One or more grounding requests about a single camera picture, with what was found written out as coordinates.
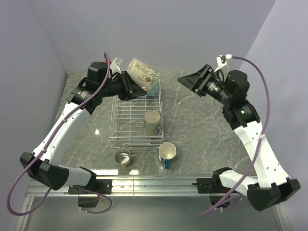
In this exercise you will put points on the white wire dish rack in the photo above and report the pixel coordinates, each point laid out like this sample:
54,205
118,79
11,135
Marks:
127,121

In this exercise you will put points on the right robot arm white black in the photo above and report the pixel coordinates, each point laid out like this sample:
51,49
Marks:
272,185

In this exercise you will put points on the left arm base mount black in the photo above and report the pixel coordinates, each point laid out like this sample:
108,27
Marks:
89,196

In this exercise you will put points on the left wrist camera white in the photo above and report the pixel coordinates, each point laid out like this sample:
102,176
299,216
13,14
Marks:
118,62

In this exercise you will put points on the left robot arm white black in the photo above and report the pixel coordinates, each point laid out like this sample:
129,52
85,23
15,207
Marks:
103,80

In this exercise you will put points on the dark blue faceted mug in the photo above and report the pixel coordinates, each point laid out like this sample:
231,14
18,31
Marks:
167,151

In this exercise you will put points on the light blue mug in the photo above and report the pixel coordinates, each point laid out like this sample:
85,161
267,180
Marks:
153,91

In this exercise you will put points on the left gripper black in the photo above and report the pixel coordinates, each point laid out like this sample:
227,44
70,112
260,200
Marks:
131,87

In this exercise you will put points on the green interior floral mug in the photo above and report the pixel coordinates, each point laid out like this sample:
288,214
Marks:
142,74

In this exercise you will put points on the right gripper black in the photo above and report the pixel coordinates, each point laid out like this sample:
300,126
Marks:
198,81

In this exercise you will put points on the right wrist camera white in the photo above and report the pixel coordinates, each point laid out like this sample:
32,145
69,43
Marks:
222,63

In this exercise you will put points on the beige patterned mug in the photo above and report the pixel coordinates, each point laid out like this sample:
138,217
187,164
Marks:
152,123

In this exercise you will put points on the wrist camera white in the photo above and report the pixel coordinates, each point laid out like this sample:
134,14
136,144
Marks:
222,63
118,62

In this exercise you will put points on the stainless steel cup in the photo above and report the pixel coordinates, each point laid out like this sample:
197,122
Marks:
122,157

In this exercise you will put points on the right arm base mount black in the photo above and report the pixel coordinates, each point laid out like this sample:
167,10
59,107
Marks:
207,186

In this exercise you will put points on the aluminium mounting rail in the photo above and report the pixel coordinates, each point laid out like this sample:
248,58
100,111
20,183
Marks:
163,203

